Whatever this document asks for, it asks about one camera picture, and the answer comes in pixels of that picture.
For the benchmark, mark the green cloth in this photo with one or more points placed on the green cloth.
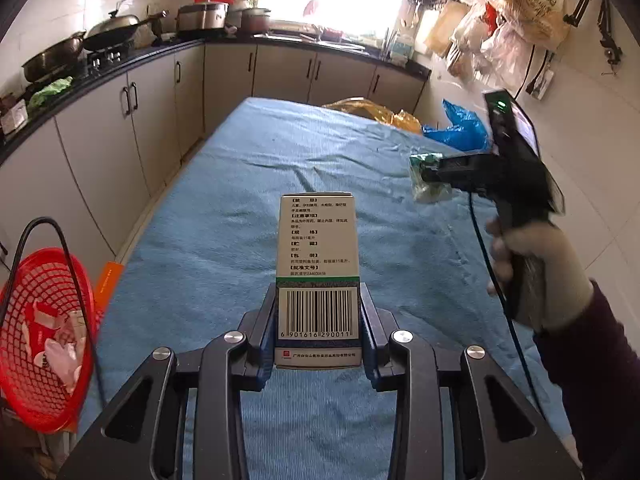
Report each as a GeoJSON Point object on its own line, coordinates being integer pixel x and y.
{"type": "Point", "coordinates": [50, 92]}

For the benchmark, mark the red torn packet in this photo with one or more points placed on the red torn packet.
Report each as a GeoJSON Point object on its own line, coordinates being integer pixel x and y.
{"type": "Point", "coordinates": [47, 315]}

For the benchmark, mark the silver pot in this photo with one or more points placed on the silver pot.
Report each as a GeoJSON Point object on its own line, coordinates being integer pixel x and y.
{"type": "Point", "coordinates": [236, 14]}

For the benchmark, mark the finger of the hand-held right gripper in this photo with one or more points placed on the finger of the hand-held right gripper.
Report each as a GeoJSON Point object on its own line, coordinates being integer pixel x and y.
{"type": "Point", "coordinates": [465, 172]}

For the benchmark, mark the beige base cabinets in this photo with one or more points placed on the beige base cabinets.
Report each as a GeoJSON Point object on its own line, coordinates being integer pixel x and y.
{"type": "Point", "coordinates": [150, 110]}

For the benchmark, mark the black wall hook rack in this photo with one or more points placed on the black wall hook rack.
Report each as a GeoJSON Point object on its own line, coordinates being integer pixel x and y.
{"type": "Point", "coordinates": [607, 45]}

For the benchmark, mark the dark frying pan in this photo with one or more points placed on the dark frying pan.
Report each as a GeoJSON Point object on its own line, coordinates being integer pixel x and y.
{"type": "Point", "coordinates": [52, 57]}

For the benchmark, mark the yellow plastic bag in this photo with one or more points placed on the yellow plastic bag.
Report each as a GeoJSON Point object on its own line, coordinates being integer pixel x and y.
{"type": "Point", "coordinates": [360, 109]}

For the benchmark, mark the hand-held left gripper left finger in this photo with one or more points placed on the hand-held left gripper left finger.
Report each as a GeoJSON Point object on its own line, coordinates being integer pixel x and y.
{"type": "Point", "coordinates": [266, 330]}

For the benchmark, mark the black kitchen countertop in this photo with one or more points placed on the black kitchen countertop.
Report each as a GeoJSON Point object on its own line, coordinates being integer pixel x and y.
{"type": "Point", "coordinates": [165, 49]}

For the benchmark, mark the person's right forearm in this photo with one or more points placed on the person's right forearm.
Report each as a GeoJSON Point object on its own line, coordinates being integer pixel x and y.
{"type": "Point", "coordinates": [590, 360]}

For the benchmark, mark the orange cardboard box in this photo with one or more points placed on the orange cardboard box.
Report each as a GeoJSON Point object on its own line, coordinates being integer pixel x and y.
{"type": "Point", "coordinates": [107, 285]}

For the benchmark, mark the white wall socket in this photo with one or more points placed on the white wall socket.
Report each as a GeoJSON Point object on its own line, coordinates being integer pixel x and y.
{"type": "Point", "coordinates": [547, 80]}

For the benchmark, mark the person's right hand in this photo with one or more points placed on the person's right hand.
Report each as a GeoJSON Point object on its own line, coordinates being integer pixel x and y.
{"type": "Point", "coordinates": [565, 270]}

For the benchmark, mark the steel rice cooker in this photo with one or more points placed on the steel rice cooker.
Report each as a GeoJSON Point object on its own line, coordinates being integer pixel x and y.
{"type": "Point", "coordinates": [202, 17]}

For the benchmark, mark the gas stove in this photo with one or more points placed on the gas stove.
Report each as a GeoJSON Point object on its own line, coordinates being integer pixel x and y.
{"type": "Point", "coordinates": [105, 57]}

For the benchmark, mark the brown pot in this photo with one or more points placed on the brown pot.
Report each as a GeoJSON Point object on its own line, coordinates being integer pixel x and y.
{"type": "Point", "coordinates": [255, 22]}

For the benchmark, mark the black wok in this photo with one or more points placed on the black wok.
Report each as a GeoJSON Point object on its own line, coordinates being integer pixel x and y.
{"type": "Point", "coordinates": [115, 27]}

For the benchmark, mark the white green medicine box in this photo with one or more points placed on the white green medicine box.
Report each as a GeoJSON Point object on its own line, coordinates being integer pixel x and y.
{"type": "Point", "coordinates": [317, 240]}

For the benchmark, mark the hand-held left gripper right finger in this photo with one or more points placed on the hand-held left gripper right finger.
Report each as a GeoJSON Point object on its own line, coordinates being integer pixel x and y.
{"type": "Point", "coordinates": [370, 330]}

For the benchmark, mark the bunch of hanging plastic bags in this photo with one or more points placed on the bunch of hanging plastic bags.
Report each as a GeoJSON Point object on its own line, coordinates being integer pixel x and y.
{"type": "Point", "coordinates": [530, 5]}

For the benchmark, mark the white utensil holder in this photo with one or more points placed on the white utensil holder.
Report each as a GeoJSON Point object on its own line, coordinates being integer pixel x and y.
{"type": "Point", "coordinates": [402, 47]}

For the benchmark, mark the green white packet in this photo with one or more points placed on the green white packet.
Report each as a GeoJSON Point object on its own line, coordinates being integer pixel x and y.
{"type": "Point", "coordinates": [422, 161]}

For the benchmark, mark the blue plastic bag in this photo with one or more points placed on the blue plastic bag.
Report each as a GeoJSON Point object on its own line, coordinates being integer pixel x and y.
{"type": "Point", "coordinates": [460, 130]}

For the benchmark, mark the red plastic basket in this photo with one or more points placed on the red plastic basket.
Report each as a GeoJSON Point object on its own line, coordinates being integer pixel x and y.
{"type": "Point", "coordinates": [20, 280]}

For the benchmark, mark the crumpled white tissue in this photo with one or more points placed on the crumpled white tissue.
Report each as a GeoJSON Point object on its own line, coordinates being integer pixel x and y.
{"type": "Point", "coordinates": [62, 360]}

